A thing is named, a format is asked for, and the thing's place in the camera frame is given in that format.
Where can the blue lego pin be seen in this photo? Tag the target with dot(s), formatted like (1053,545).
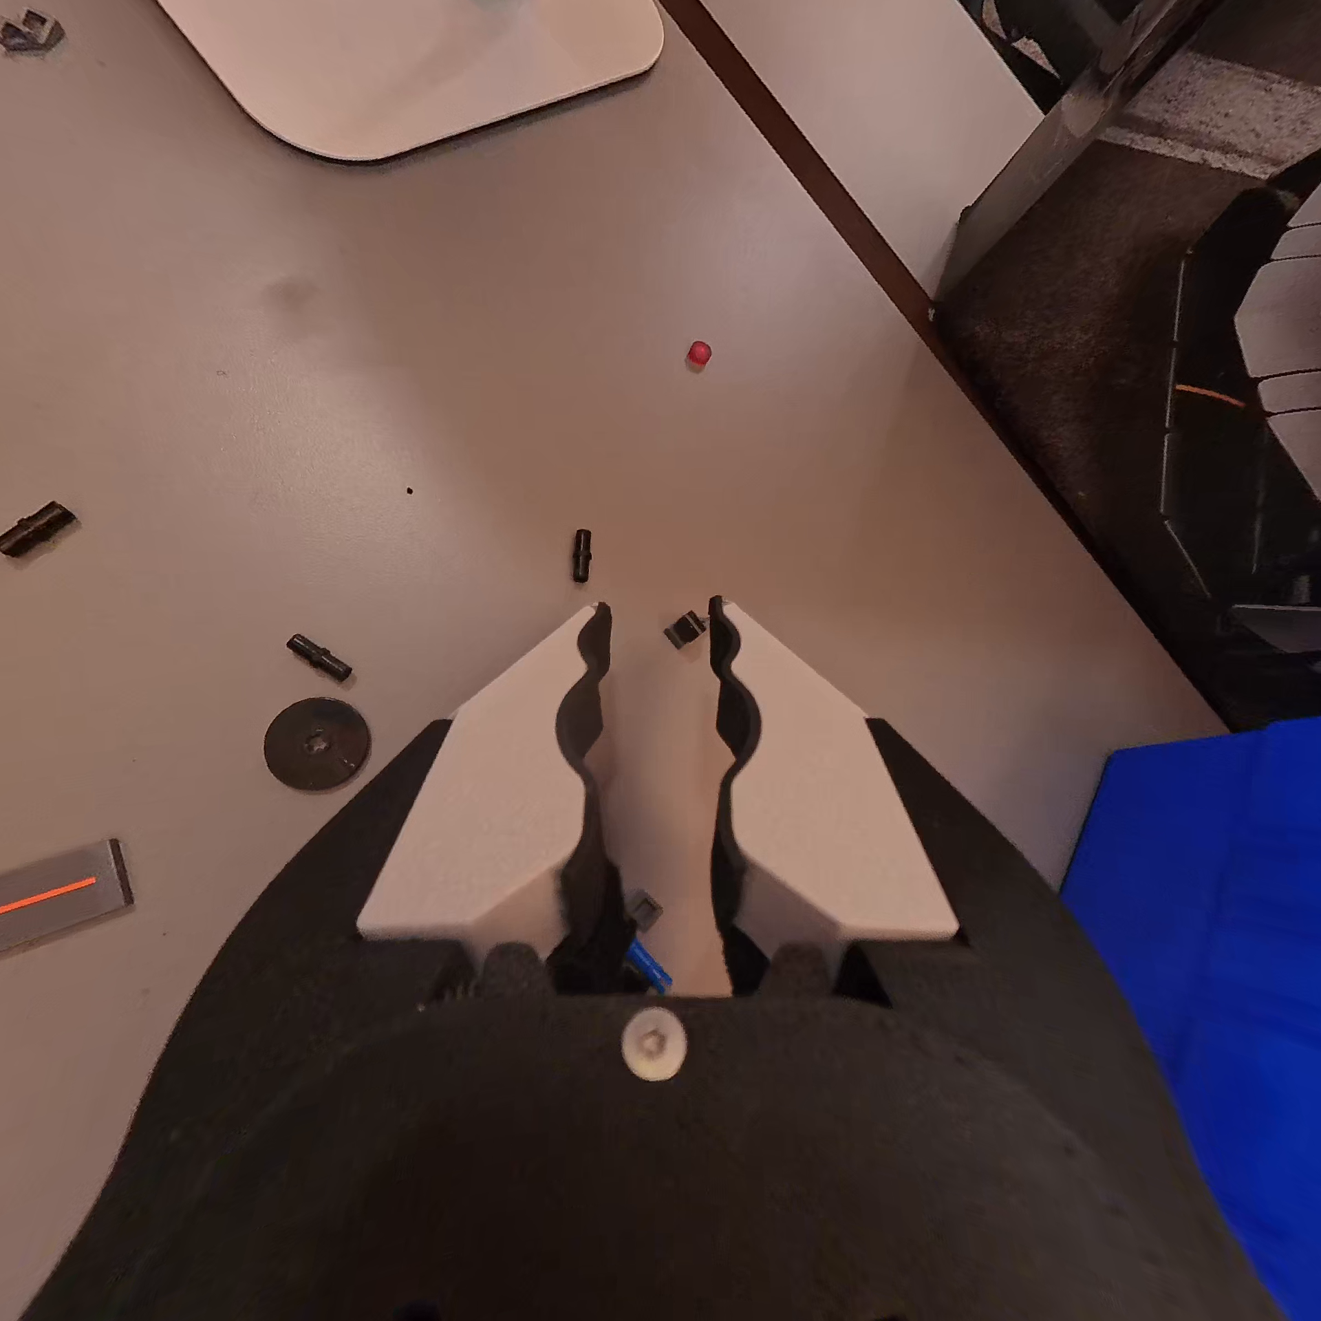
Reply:
(648,964)

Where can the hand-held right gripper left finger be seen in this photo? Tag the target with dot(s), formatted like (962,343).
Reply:
(484,814)

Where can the grey lego corner bracket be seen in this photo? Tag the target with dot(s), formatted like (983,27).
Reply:
(32,31)

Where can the small grey lego connector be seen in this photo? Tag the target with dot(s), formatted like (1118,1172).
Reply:
(643,908)

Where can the white book stand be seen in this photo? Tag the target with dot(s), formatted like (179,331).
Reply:
(414,60)

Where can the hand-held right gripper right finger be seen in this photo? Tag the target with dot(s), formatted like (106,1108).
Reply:
(834,826)

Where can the black lego disc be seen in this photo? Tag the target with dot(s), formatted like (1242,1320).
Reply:
(316,743)

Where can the black lego set box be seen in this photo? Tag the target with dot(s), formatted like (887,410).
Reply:
(1083,413)

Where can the grey lego tile red stripe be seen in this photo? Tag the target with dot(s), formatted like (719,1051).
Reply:
(60,894)

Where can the blue plastic bin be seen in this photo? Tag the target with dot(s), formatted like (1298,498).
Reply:
(1208,980)

